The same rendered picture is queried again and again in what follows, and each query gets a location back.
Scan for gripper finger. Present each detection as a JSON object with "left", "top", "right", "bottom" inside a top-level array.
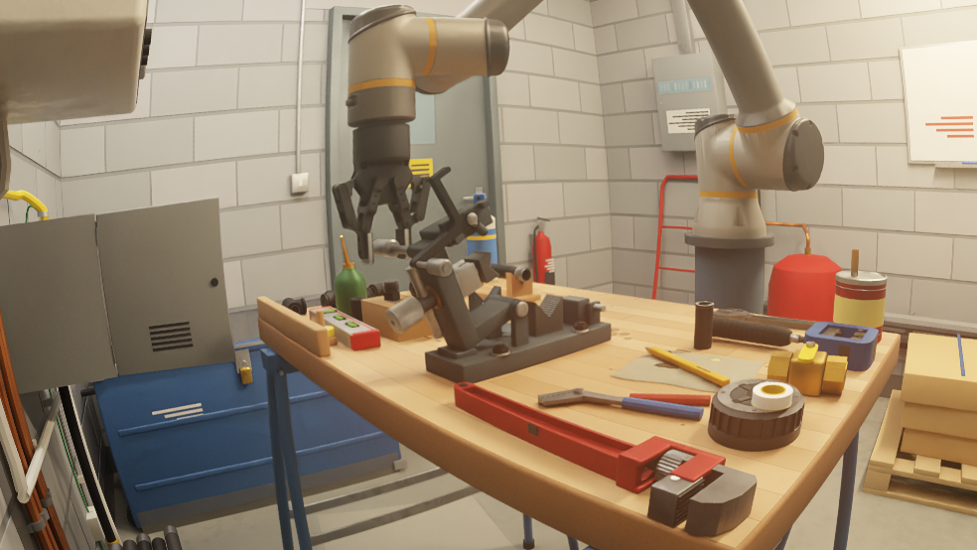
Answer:
[
  {"left": 332, "top": 179, "right": 376, "bottom": 265},
  {"left": 387, "top": 175, "right": 433, "bottom": 247}
]

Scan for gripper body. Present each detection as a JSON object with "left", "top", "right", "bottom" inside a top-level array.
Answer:
[{"left": 349, "top": 123, "right": 420, "bottom": 212}]

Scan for dark toothed block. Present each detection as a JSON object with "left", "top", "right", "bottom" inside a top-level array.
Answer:
[{"left": 408, "top": 206, "right": 494, "bottom": 265}]

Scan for grey round screw knob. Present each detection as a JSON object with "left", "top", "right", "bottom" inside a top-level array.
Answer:
[{"left": 384, "top": 295, "right": 430, "bottom": 335}]

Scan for dark grey vise yoke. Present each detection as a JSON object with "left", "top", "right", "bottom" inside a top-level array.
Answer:
[{"left": 404, "top": 255, "right": 537, "bottom": 360}]

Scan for dark grey vise base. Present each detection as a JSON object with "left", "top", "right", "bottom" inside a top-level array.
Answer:
[{"left": 424, "top": 293, "right": 614, "bottom": 384}]

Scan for red pipe wrench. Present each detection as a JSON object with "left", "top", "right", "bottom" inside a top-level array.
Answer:
[{"left": 453, "top": 381, "right": 760, "bottom": 539}]

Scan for brown pipe coupling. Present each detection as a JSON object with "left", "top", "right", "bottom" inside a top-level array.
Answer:
[{"left": 692, "top": 300, "right": 717, "bottom": 351}]

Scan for dark brown pipe tool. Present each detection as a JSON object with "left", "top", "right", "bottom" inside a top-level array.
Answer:
[{"left": 712, "top": 307, "right": 804, "bottom": 349}]

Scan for green oil bottle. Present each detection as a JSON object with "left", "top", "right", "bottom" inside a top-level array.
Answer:
[{"left": 334, "top": 234, "right": 368, "bottom": 319}]

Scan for blue and yellow spray can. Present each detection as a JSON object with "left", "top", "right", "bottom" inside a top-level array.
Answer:
[{"left": 466, "top": 191, "right": 499, "bottom": 266}]

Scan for red and green spirit level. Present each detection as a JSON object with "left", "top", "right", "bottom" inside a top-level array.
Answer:
[{"left": 308, "top": 305, "right": 382, "bottom": 352}]

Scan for wooden board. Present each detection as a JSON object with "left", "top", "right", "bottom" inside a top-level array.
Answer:
[{"left": 256, "top": 296, "right": 335, "bottom": 359}]

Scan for red fire extinguisher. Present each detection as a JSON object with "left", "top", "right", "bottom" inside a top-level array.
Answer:
[{"left": 530, "top": 217, "right": 557, "bottom": 286}]

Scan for grey metal cabinet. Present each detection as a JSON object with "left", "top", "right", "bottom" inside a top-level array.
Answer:
[{"left": 0, "top": 199, "right": 237, "bottom": 395}]

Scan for blue tool chest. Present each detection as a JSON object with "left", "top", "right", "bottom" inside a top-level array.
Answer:
[{"left": 91, "top": 340, "right": 403, "bottom": 529}]

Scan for red ladder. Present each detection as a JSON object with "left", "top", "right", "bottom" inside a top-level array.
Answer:
[{"left": 651, "top": 174, "right": 701, "bottom": 301}]

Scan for grey cloth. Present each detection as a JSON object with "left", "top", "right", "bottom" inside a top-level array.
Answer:
[{"left": 610, "top": 351, "right": 766, "bottom": 393}]

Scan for grey electrical panel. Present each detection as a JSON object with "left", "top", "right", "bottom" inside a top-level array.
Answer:
[{"left": 652, "top": 52, "right": 724, "bottom": 153}]

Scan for yellow pencil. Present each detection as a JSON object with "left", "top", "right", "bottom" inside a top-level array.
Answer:
[{"left": 645, "top": 345, "right": 732, "bottom": 389}]

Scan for beige machine housing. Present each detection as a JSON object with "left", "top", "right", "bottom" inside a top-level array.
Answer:
[{"left": 0, "top": 0, "right": 153, "bottom": 193}]

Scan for dark round disc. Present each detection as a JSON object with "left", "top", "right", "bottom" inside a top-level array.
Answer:
[{"left": 706, "top": 378, "right": 806, "bottom": 453}]

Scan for red tank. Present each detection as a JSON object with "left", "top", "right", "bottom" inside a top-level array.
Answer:
[{"left": 766, "top": 221, "right": 844, "bottom": 323}]

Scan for white tape roll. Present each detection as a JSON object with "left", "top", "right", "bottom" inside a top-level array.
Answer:
[{"left": 751, "top": 381, "right": 796, "bottom": 413}]

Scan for yellow brass valve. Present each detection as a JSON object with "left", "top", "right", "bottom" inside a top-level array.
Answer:
[{"left": 766, "top": 341, "right": 849, "bottom": 399}]

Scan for blue die head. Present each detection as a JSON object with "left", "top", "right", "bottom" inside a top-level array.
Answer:
[{"left": 804, "top": 321, "right": 880, "bottom": 373}]

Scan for red and yellow tin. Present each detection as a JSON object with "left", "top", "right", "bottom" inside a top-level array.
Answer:
[{"left": 832, "top": 248, "right": 889, "bottom": 341}]

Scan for cardboard box stack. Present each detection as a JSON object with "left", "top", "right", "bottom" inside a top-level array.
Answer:
[{"left": 900, "top": 332, "right": 977, "bottom": 469}]

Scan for wooden pallet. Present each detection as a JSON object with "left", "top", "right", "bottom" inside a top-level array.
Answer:
[{"left": 863, "top": 388, "right": 977, "bottom": 518}]

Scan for grey wall conduit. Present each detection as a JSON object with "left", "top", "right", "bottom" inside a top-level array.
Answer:
[{"left": 295, "top": 0, "right": 308, "bottom": 174}]

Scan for pliers with blue red handles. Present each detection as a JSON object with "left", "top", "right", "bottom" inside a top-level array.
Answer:
[{"left": 537, "top": 387, "right": 714, "bottom": 423}]

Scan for yellow cable hook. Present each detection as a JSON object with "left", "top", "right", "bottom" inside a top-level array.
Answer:
[{"left": 3, "top": 189, "right": 50, "bottom": 223}]

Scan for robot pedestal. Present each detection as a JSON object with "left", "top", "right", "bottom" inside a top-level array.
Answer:
[{"left": 684, "top": 232, "right": 776, "bottom": 315}]

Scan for cable bundle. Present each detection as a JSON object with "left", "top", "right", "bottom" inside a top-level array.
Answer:
[{"left": 0, "top": 309, "right": 185, "bottom": 550}]

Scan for white wall board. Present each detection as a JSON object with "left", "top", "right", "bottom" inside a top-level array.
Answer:
[{"left": 899, "top": 39, "right": 977, "bottom": 169}]

